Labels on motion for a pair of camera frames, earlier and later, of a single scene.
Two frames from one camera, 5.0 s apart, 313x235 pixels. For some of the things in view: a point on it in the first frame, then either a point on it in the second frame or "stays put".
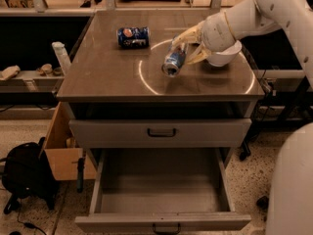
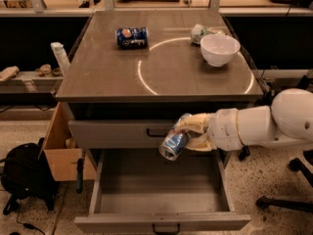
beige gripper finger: x=191 y=35 -> x=196 y=122
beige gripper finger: x=199 y=54 -> x=201 y=143
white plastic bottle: x=63 y=57 stays put
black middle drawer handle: x=166 y=233 stays put
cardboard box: x=63 y=150 stays put
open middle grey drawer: x=160 y=190 stays put
